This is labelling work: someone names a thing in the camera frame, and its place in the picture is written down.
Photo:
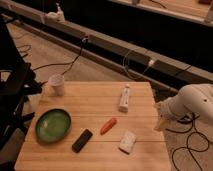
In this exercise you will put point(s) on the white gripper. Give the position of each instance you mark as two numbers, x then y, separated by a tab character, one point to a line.
165	113

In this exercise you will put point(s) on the black eraser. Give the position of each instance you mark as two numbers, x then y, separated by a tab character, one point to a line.
82	140

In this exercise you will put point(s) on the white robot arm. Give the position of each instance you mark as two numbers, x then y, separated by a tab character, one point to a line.
192	98

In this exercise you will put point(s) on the white tube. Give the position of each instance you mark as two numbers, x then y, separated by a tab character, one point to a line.
124	99

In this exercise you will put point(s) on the orange carrot toy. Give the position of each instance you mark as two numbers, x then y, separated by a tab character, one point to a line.
108	125

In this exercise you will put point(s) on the green bowl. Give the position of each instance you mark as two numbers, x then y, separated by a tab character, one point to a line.
52	126

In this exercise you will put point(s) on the white cup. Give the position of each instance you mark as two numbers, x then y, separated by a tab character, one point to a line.
56	81

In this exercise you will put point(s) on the black equipment at left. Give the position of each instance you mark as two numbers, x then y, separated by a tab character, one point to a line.
17	80

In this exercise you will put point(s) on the white object on rail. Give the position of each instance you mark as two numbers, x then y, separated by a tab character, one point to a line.
58	15

